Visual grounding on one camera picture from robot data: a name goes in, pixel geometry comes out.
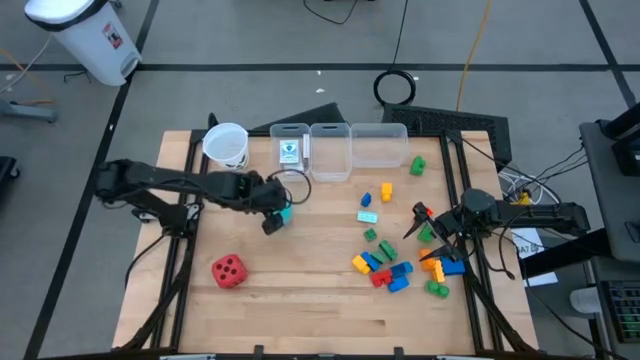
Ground white floor cable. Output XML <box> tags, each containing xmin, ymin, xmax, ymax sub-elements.
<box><xmin>0</xmin><ymin>34</ymin><xmax>54</xmax><ymax>96</ymax></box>

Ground grey cart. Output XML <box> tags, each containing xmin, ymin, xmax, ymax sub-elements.
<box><xmin>579</xmin><ymin>119</ymin><xmax>640</xmax><ymax>264</ymax></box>

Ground grey metal stand foot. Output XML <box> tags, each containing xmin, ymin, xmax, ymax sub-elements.
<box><xmin>0</xmin><ymin>97</ymin><xmax>59</xmax><ymax>125</ymax></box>

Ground black triangular panel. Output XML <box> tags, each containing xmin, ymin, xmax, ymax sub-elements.
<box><xmin>249</xmin><ymin>102</ymin><xmax>347</xmax><ymax>134</ymax></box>

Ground white paper sheet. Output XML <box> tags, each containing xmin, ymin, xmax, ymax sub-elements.
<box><xmin>510</xmin><ymin>227</ymin><xmax>559</xmax><ymax>288</ymax></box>

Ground long green studded brick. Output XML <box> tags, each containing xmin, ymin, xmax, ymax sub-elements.
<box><xmin>378</xmin><ymin>240</ymin><xmax>400</xmax><ymax>262</ymax></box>

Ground red foam die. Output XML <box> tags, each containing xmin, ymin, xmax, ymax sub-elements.
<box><xmin>211</xmin><ymin>253</ymin><xmax>249</xmax><ymax>290</ymax></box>

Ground black keyboard with lit keys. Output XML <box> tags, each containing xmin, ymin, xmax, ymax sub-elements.
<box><xmin>602</xmin><ymin>279</ymin><xmax>640</xmax><ymax>344</ymax></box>

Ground white trash can black rim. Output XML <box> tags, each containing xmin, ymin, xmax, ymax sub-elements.
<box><xmin>23</xmin><ymin>0</ymin><xmax>144</xmax><ymax>87</ymax></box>

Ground black device on cart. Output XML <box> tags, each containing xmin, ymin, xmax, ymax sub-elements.
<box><xmin>597</xmin><ymin>102</ymin><xmax>640</xmax><ymax>176</ymax></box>

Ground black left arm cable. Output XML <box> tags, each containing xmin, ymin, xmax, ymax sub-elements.
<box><xmin>267</xmin><ymin>168</ymin><xmax>313</xmax><ymax>206</ymax></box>

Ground black aluminium table frame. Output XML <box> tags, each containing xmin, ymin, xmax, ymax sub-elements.
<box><xmin>112</xmin><ymin>127</ymin><xmax>540</xmax><ymax>360</ymax></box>

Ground hanging black cable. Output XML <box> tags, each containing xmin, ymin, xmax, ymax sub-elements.
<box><xmin>392</xmin><ymin>0</ymin><xmax>410</xmax><ymax>71</ymax></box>

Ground yellow cable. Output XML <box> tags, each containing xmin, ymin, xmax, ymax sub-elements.
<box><xmin>455</xmin><ymin>0</ymin><xmax>495</xmax><ymax>112</ymax></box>

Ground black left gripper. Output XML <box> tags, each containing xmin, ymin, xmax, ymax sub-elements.
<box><xmin>244</xmin><ymin>172</ymin><xmax>291</xmax><ymax>236</ymax></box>

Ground red building block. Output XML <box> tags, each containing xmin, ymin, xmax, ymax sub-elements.
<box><xmin>369</xmin><ymin>269</ymin><xmax>394</xmax><ymax>289</ymax></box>

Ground black diagonal beam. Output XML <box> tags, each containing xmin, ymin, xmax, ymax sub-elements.
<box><xmin>519</xmin><ymin>227</ymin><xmax>614</xmax><ymax>279</ymax></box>

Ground large blue building block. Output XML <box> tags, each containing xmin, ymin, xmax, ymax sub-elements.
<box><xmin>442</xmin><ymin>257</ymin><xmax>467</xmax><ymax>278</ymax></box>

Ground grey cylinder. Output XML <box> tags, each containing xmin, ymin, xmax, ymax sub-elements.
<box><xmin>569</xmin><ymin>286</ymin><xmax>609</xmax><ymax>315</ymax></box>

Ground white teal playing cards box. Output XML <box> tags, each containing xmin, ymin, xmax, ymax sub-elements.
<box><xmin>278</xmin><ymin>139</ymin><xmax>301</xmax><ymax>165</ymax></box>

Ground black floor cable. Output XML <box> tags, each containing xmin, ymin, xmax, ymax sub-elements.
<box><xmin>302</xmin><ymin>0</ymin><xmax>359</xmax><ymax>26</ymax></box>

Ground yellow block with stud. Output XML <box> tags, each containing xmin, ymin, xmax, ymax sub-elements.
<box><xmin>351</xmin><ymin>254</ymin><xmax>372</xmax><ymax>276</ymax></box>

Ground black perforated metal panel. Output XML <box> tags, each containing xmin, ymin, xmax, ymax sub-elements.
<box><xmin>381</xmin><ymin>103</ymin><xmax>513</xmax><ymax>171</ymax></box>

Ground white plastic cup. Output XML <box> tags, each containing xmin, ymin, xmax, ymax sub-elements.
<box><xmin>202</xmin><ymin>122</ymin><xmax>250</xmax><ymax>172</ymax></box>

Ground coiled black cable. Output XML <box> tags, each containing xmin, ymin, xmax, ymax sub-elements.
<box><xmin>372</xmin><ymin>68</ymin><xmax>418</xmax><ymax>107</ymax></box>

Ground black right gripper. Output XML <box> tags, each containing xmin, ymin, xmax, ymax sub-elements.
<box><xmin>402</xmin><ymin>201</ymin><xmax>474</xmax><ymax>263</ymax></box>

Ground green block with round studs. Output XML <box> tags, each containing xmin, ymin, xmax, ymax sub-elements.
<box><xmin>424</xmin><ymin>279</ymin><xmax>451</xmax><ymax>300</ymax></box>

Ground white cables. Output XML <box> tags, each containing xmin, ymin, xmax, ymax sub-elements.
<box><xmin>499</xmin><ymin>169</ymin><xmax>564</xmax><ymax>206</ymax></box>

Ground wide clear plastic bin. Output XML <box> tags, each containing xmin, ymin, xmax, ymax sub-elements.
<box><xmin>349</xmin><ymin>122</ymin><xmax>410</xmax><ymax>169</ymax></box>

